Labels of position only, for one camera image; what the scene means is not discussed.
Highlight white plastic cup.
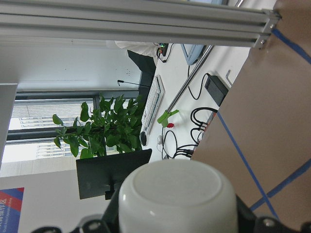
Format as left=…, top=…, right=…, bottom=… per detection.
left=119, top=159, right=238, bottom=233

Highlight reacher grabber tool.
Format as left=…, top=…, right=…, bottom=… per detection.
left=157, top=45, right=214, bottom=128

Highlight white keyboard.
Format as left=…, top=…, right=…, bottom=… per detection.
left=141, top=74, right=165, bottom=134

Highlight green potted plant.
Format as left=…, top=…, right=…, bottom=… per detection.
left=52, top=95, right=145, bottom=159

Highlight person with glasses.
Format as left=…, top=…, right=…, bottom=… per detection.
left=106, top=40, right=158, bottom=76

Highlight black power adapter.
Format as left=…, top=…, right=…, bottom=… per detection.
left=205, top=74, right=229, bottom=106

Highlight teach pendant tablet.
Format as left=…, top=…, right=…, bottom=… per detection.
left=181, top=44, right=205, bottom=66

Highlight black monitor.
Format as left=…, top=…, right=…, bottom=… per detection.
left=76, top=149, right=152, bottom=200

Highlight aluminium frame post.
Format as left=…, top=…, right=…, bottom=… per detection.
left=0, top=0, right=280, bottom=48

